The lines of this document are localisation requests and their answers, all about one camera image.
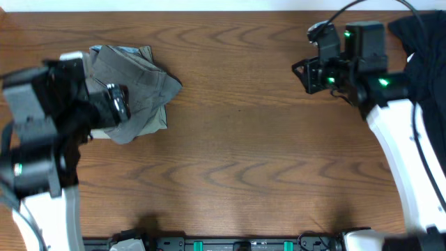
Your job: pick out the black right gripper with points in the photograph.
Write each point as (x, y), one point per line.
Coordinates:
(311, 80)

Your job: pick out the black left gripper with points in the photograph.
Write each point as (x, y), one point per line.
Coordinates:
(106, 118)

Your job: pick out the grey shorts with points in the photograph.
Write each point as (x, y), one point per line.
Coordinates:
(139, 90)

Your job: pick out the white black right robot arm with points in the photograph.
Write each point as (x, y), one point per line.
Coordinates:
(397, 123)

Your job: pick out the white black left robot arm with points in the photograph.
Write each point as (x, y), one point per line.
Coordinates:
(40, 154)

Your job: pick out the folded khaki shorts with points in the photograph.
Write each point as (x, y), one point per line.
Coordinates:
(153, 118)

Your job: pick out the black garment pile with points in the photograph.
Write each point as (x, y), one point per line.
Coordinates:
(425, 69)

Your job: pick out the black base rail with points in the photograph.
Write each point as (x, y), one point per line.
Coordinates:
(305, 242)

